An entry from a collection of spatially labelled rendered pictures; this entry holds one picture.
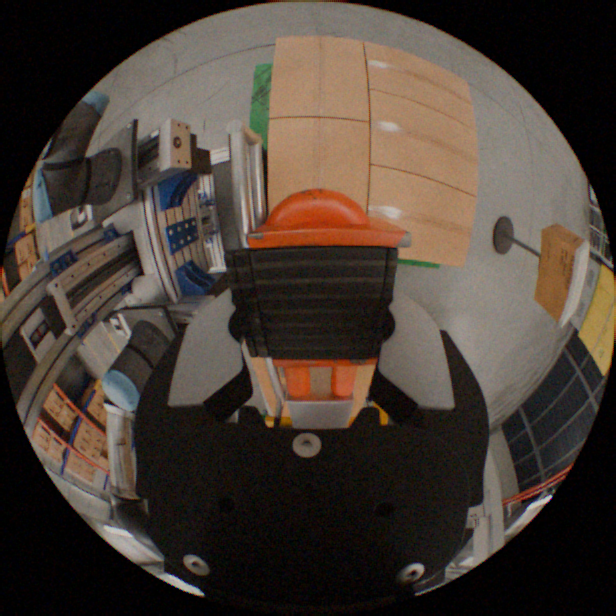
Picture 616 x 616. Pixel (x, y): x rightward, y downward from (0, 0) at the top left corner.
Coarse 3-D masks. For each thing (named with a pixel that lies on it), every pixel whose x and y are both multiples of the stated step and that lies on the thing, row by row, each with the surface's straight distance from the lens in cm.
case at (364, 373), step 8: (256, 360) 65; (256, 368) 68; (264, 368) 67; (360, 368) 67; (368, 368) 68; (264, 376) 70; (280, 376) 69; (360, 376) 70; (368, 376) 71; (264, 384) 75; (360, 384) 74; (368, 384) 75; (264, 392) 79; (272, 392) 78; (360, 392) 79; (272, 400) 84; (360, 400) 85; (272, 408) 90; (352, 408) 90; (360, 408) 91; (288, 416) 96; (352, 416) 98
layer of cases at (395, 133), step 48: (288, 48) 117; (336, 48) 117; (384, 48) 127; (288, 96) 94; (336, 96) 95; (384, 96) 101; (432, 96) 117; (288, 144) 85; (336, 144) 85; (384, 144) 90; (432, 144) 102; (288, 192) 82; (384, 192) 87; (432, 192) 97; (432, 240) 100
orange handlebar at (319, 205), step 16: (304, 192) 10; (320, 192) 10; (336, 192) 10; (288, 208) 10; (304, 208) 10; (320, 208) 10; (336, 208) 10; (352, 208) 10; (272, 224) 10; (288, 224) 10; (288, 368) 15; (304, 368) 16; (336, 368) 16; (352, 368) 16; (288, 384) 17; (304, 384) 17; (336, 384) 17; (352, 384) 18
